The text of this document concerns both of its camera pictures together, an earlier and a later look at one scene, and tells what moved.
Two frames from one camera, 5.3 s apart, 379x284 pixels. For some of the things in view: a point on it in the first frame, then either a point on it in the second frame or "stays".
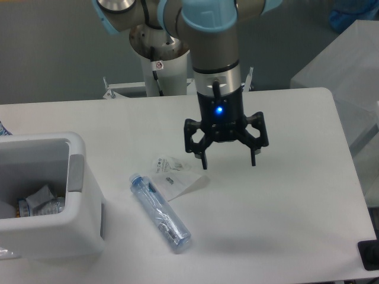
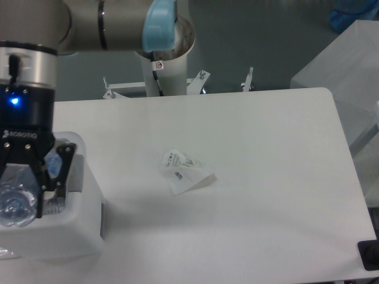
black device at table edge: (369, 252) stays
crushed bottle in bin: (53, 206) stays
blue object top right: (344, 13) stays
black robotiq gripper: (223, 116) to (27, 116)
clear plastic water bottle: (172, 228) to (18, 195)
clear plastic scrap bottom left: (5, 251) stays
